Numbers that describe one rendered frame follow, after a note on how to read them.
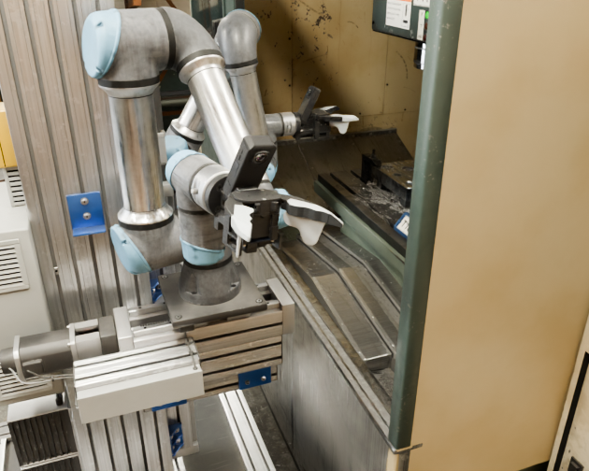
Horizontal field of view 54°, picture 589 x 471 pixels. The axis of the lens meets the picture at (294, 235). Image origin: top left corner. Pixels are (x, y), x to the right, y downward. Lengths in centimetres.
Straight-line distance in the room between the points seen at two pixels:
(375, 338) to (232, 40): 97
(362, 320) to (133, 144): 101
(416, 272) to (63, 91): 82
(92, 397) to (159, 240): 35
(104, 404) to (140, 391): 8
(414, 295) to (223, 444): 125
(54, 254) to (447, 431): 100
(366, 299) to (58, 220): 101
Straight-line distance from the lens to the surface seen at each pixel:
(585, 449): 161
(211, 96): 113
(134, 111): 117
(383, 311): 192
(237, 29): 168
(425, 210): 104
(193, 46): 117
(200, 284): 136
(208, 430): 225
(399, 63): 332
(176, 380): 133
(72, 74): 135
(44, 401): 185
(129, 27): 114
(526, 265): 125
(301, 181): 294
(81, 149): 139
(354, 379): 153
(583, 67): 116
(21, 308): 150
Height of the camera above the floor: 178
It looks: 26 degrees down
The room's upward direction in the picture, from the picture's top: straight up
